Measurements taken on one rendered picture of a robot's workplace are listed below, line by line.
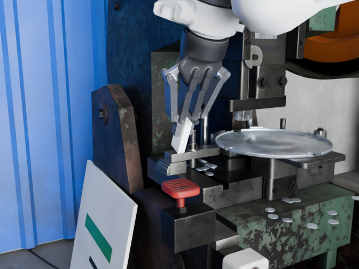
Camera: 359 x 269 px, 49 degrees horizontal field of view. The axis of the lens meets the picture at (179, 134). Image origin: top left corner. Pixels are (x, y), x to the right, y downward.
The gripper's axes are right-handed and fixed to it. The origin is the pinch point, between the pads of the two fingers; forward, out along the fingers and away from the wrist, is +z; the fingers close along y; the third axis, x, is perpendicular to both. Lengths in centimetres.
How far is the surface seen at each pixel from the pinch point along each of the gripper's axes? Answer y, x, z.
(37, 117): -3, 116, 73
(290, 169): 34.7, -0.9, 15.1
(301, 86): 179, 121, 70
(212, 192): 13.0, 0.5, 18.9
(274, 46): 35.9, 20.2, -8.3
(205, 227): 4.0, -10.3, 15.9
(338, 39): 68, 27, -7
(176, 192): -2.6, -6.6, 8.2
